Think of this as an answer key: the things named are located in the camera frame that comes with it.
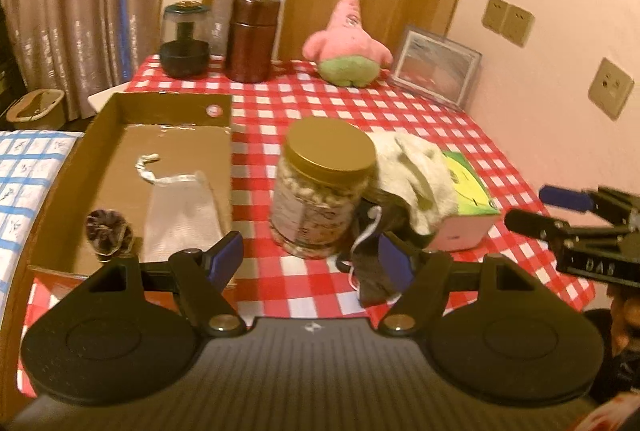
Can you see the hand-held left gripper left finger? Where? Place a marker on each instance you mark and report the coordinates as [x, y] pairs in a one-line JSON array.
[[227, 256]]

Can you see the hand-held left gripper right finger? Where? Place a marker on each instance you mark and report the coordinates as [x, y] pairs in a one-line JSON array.
[[395, 261]]

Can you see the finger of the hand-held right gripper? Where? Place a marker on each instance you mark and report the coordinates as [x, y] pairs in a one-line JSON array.
[[562, 196], [535, 223]]

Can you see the cream towel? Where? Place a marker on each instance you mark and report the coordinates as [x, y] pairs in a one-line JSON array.
[[415, 171]]

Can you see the brown cardboard box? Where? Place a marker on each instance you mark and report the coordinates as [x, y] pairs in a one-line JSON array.
[[125, 151]]

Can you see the person's right hand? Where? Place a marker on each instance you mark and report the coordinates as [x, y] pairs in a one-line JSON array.
[[627, 318]]

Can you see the green tissue pack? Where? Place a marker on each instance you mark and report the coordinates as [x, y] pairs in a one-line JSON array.
[[470, 198]]

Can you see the clear jar with gold lid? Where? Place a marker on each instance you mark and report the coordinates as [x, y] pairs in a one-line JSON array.
[[320, 191]]

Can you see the red checked tablecloth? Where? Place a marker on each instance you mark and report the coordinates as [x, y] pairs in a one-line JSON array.
[[310, 103]]

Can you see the blue checked bedsheet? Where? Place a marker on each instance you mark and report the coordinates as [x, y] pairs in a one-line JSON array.
[[25, 181]]

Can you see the brown cylindrical canister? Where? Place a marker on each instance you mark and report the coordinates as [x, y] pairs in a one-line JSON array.
[[251, 38]]

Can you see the pink star plush toy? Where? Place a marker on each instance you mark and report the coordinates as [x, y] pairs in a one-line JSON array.
[[350, 43]]

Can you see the woven basket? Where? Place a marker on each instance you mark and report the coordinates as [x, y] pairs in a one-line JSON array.
[[35, 108]]

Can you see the beige curtain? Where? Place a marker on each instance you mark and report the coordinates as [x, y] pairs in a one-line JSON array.
[[65, 1]]

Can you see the beige wall socket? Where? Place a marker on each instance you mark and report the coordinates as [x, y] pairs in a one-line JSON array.
[[611, 88], [518, 25], [494, 13]]

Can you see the silver picture frame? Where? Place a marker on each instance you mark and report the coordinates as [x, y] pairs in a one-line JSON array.
[[435, 63]]

